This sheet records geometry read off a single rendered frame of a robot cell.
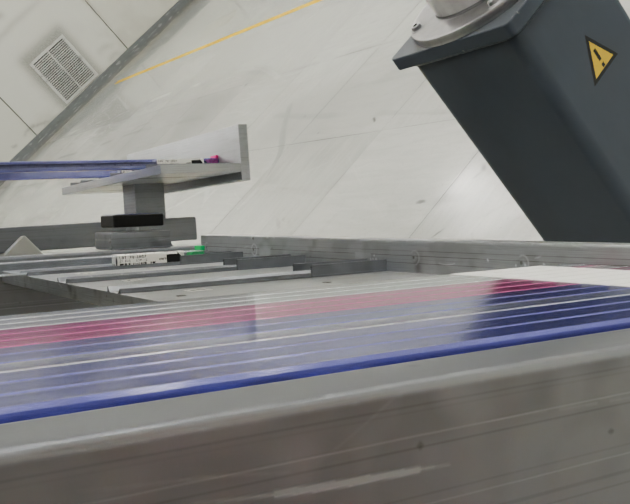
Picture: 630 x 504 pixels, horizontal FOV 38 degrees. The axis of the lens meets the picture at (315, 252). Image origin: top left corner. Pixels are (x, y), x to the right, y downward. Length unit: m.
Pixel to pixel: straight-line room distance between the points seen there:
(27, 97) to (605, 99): 7.72
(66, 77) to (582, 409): 8.49
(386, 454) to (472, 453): 0.02
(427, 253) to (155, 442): 0.45
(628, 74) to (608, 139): 0.08
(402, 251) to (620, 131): 0.49
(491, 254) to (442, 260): 0.05
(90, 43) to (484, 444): 8.62
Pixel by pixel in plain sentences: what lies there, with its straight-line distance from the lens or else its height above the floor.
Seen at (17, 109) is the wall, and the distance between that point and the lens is 8.51.
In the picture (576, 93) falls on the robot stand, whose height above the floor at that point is 0.58.
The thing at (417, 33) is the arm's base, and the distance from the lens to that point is 1.05.
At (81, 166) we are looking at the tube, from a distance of 1.03.
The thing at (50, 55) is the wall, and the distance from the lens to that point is 8.65.
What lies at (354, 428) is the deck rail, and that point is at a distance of 0.18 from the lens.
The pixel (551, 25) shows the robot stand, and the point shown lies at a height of 0.65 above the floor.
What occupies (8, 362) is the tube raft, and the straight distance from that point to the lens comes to 0.24.
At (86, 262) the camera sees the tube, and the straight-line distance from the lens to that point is 0.77.
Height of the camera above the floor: 1.00
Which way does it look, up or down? 23 degrees down
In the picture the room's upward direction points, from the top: 41 degrees counter-clockwise
